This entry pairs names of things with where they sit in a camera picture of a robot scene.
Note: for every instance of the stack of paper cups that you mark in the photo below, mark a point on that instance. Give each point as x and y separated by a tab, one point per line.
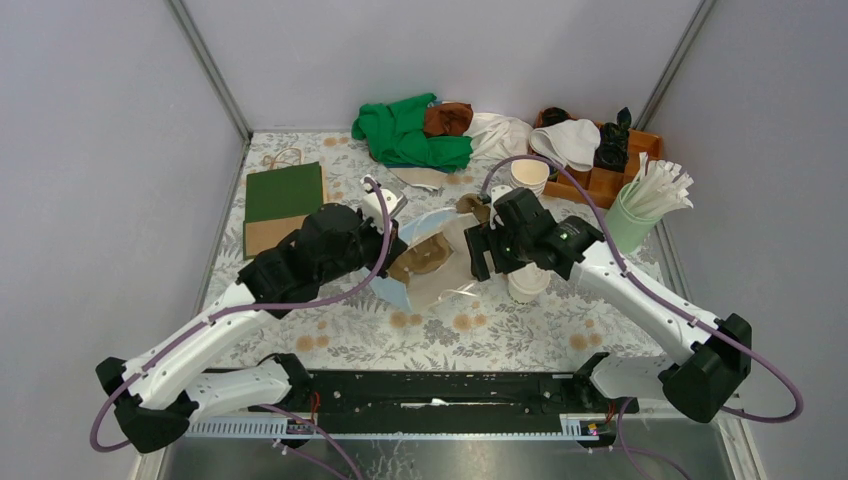
530	174

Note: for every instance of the cardboard cup carrier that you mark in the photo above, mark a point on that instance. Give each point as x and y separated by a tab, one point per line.
424	257
474	204

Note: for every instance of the black plastic bags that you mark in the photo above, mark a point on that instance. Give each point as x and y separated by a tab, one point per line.
612	152

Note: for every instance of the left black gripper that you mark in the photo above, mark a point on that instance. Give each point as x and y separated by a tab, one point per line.
368	223

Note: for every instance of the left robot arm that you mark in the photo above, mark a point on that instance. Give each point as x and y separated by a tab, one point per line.
155	397

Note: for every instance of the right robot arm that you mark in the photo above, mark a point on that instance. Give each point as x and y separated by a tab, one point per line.
698	370

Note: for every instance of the light blue paper bag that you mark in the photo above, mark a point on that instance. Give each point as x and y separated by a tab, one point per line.
453	277

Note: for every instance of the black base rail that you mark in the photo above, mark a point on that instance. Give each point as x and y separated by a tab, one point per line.
372	402

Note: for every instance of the green cloth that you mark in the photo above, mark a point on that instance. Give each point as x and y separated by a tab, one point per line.
395	136

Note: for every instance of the white wrapped straws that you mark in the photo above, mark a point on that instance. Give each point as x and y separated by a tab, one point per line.
659	187

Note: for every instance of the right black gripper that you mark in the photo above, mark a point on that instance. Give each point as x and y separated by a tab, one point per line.
484	239

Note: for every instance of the green paper bag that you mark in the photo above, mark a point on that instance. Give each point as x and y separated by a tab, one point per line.
277	202

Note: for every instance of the white paper coffee cup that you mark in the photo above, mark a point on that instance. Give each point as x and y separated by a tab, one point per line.
527	283

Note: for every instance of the brown cloth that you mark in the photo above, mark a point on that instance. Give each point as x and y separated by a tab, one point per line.
447	119

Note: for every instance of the wooden compartment tray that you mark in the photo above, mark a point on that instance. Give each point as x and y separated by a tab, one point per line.
602	185

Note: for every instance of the white cloth on tray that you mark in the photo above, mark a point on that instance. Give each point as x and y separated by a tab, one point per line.
572	143

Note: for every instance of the green straw holder cup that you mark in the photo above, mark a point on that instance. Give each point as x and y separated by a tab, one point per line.
627	230

